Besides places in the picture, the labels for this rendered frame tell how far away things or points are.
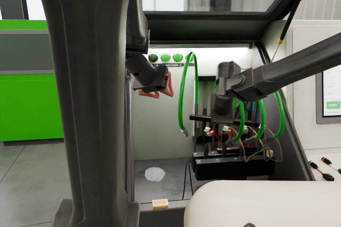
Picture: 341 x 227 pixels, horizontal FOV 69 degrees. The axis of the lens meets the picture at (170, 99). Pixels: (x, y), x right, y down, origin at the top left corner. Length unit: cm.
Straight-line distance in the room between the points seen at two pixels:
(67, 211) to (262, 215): 23
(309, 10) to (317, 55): 587
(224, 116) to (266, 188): 57
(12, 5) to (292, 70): 433
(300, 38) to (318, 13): 543
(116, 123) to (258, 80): 48
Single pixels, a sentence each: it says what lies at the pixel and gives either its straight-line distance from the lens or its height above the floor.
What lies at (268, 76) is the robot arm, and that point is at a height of 140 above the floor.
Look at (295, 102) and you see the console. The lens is 120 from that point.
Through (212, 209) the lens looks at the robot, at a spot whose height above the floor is 138.
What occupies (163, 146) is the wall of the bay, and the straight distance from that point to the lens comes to 136.
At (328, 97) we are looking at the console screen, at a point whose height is 122.
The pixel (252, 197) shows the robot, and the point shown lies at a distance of 21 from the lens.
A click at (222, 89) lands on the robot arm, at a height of 135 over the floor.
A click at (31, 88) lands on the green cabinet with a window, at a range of 362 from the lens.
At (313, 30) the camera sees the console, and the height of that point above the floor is 151.
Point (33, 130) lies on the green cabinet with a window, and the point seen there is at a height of 21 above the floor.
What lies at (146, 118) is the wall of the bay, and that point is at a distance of 129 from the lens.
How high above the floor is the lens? 151
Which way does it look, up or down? 16 degrees down
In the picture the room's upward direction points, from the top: straight up
